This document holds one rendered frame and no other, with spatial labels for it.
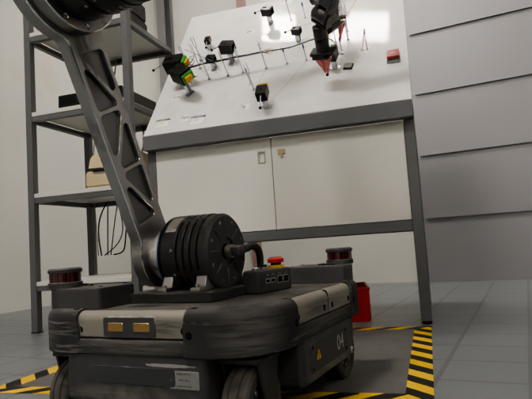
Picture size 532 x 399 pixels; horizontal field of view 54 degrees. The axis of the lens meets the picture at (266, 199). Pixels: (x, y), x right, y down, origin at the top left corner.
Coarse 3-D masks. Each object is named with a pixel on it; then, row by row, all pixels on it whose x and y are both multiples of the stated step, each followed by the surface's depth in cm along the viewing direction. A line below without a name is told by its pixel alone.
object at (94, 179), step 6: (96, 156) 251; (144, 156) 262; (90, 162) 249; (96, 162) 248; (90, 168) 248; (96, 168) 248; (102, 168) 247; (90, 174) 246; (96, 174) 245; (102, 174) 244; (90, 180) 245; (96, 180) 245; (102, 180) 244; (90, 186) 246; (96, 186) 245
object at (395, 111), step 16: (320, 112) 212; (336, 112) 210; (352, 112) 208; (368, 112) 206; (384, 112) 204; (400, 112) 203; (208, 128) 226; (224, 128) 224; (240, 128) 222; (256, 128) 220; (272, 128) 218; (288, 128) 216; (304, 128) 214; (320, 128) 213; (144, 144) 235; (160, 144) 233; (176, 144) 230; (192, 144) 228; (208, 144) 230
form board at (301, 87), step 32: (352, 0) 264; (384, 0) 256; (192, 32) 290; (224, 32) 279; (256, 32) 270; (288, 32) 261; (352, 32) 245; (384, 32) 237; (256, 64) 250; (288, 64) 242; (384, 64) 222; (160, 96) 255; (192, 96) 247; (224, 96) 240; (288, 96) 226; (320, 96) 220; (352, 96) 214; (384, 96) 208; (160, 128) 237; (192, 128) 230
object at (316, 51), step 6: (318, 42) 209; (324, 42) 208; (318, 48) 210; (324, 48) 210; (330, 48) 213; (336, 48) 213; (312, 54) 213; (318, 54) 211; (324, 54) 210; (330, 54) 210
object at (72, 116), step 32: (32, 32) 257; (128, 32) 242; (32, 64) 258; (128, 64) 239; (32, 96) 256; (128, 96) 238; (32, 128) 254; (64, 128) 277; (32, 160) 252; (32, 192) 251; (64, 192) 246; (96, 192) 241; (32, 224) 250; (32, 256) 248; (96, 256) 293; (32, 288) 247; (32, 320) 246
